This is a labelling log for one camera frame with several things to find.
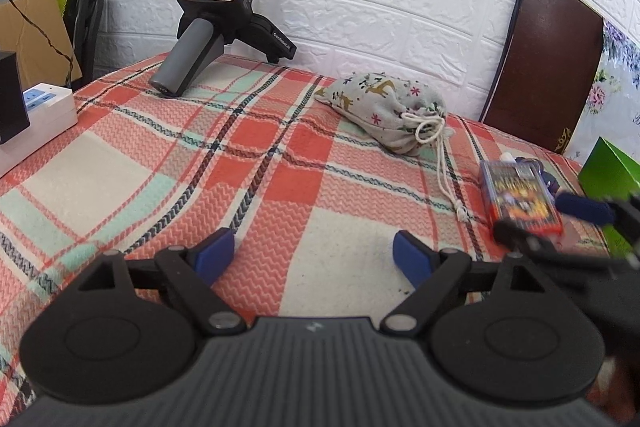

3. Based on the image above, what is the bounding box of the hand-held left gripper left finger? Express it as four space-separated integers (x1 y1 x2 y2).
75 228 242 336

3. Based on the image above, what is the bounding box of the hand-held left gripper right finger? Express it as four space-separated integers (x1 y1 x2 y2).
380 231 548 334

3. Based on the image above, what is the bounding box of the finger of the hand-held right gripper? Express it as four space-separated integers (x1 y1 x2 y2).
556 191 640 258
492 221 617 269

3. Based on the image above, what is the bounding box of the red card pack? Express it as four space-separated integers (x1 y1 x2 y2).
479 159 564 238

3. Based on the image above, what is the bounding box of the green cardboard box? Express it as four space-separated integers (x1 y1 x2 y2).
578 137 640 260

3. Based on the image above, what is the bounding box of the printed drawstring pouch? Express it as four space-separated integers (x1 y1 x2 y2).
314 72 469 224

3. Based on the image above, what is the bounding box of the plaid blanket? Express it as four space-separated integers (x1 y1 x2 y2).
0 52 640 427

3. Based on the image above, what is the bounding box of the floral plastic bag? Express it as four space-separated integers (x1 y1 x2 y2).
567 19 640 164

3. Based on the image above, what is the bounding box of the white power strip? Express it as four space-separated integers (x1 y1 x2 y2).
0 83 79 178

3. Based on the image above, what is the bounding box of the black grey handheld device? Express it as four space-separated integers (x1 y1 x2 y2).
150 0 299 98

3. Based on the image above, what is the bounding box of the black power adapter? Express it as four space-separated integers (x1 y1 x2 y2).
0 52 32 146

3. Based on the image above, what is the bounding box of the black and green chair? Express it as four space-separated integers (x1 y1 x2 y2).
42 0 106 91

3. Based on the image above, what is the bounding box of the brown cardboard box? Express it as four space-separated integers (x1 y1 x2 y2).
0 0 84 90

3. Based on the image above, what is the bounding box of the blue keychain strap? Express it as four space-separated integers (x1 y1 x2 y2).
515 154 559 196

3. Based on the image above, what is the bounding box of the black cable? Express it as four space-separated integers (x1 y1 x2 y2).
0 0 77 88

